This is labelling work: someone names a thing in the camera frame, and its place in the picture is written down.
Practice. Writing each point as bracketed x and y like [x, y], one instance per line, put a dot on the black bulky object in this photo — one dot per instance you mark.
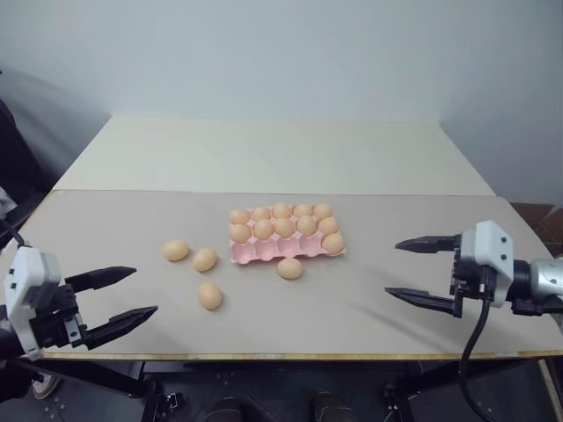
[17, 167]

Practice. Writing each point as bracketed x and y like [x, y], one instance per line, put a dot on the white shoe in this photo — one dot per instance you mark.
[45, 386]

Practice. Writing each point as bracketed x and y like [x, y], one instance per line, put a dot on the pink egg tray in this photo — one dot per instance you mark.
[269, 250]

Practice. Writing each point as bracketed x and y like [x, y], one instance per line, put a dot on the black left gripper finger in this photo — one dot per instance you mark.
[121, 323]
[101, 277]

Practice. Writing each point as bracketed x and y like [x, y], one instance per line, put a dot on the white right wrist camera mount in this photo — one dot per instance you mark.
[488, 239]

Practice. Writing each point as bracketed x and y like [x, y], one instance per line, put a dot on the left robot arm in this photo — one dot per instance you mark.
[6, 343]

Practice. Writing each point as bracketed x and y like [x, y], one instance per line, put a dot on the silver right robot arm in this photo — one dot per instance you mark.
[543, 277]

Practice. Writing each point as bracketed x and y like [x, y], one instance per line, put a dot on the dark rounded shape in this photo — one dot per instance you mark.
[233, 409]
[332, 406]

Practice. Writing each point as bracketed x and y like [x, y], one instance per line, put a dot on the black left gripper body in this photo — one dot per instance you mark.
[53, 316]

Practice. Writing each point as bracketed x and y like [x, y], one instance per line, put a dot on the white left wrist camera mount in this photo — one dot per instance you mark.
[27, 269]

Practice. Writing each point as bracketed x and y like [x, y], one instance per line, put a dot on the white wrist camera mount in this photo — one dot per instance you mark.
[488, 239]
[27, 269]

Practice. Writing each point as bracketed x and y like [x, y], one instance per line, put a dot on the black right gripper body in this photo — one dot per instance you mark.
[458, 281]

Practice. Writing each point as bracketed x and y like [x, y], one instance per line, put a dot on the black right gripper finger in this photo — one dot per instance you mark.
[424, 300]
[433, 244]

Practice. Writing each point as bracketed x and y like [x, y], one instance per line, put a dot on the brown egg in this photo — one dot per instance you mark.
[306, 224]
[290, 268]
[239, 216]
[260, 214]
[176, 250]
[323, 211]
[303, 210]
[209, 295]
[263, 229]
[239, 233]
[282, 210]
[333, 242]
[205, 259]
[283, 227]
[327, 225]

